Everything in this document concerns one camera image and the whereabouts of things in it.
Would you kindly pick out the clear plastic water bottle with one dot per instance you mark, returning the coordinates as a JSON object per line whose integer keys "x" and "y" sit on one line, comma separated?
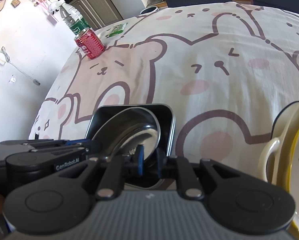
{"x": 72, "y": 20}

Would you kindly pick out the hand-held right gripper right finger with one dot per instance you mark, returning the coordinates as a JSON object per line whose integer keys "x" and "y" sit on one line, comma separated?
{"x": 160, "y": 163}

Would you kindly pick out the white leaf print plate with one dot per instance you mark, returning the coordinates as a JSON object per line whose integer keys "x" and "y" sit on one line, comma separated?
{"x": 277, "y": 123}

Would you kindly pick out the bear print tablecloth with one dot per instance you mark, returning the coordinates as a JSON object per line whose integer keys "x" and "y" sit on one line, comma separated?
{"x": 202, "y": 92}

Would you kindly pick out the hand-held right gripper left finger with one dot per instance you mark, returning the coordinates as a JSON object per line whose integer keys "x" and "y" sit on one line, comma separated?
{"x": 140, "y": 158}

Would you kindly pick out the white plush toy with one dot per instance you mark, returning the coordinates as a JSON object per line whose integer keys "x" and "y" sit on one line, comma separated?
{"x": 53, "y": 6}

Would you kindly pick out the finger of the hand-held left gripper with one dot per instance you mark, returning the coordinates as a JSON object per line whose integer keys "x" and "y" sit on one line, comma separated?
{"x": 64, "y": 151}
{"x": 74, "y": 142}

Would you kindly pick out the grey trash bin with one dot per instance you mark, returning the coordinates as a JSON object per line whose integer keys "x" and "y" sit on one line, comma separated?
{"x": 149, "y": 10}

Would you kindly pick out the kitchen base cabinet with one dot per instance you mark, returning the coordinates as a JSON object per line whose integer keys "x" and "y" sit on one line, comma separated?
{"x": 99, "y": 5}

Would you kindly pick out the red drink can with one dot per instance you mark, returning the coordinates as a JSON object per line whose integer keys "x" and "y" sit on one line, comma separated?
{"x": 89, "y": 45}

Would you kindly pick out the square steel bowl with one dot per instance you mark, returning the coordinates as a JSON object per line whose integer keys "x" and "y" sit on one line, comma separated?
{"x": 165, "y": 120}

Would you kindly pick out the wooden wall tile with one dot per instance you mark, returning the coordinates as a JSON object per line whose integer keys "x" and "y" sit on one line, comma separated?
{"x": 16, "y": 2}

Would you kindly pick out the round steel bowl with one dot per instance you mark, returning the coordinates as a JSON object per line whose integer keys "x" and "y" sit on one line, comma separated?
{"x": 129, "y": 130}

